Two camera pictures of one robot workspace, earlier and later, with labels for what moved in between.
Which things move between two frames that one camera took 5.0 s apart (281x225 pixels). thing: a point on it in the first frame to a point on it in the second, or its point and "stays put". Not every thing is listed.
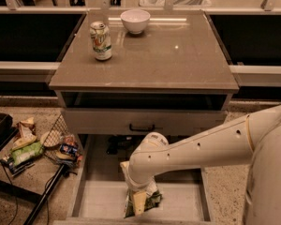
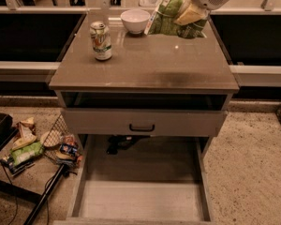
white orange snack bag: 25,134 stays put
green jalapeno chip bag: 151,201 to 162,22
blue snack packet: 66,148 stays put
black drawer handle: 133,128 stays put
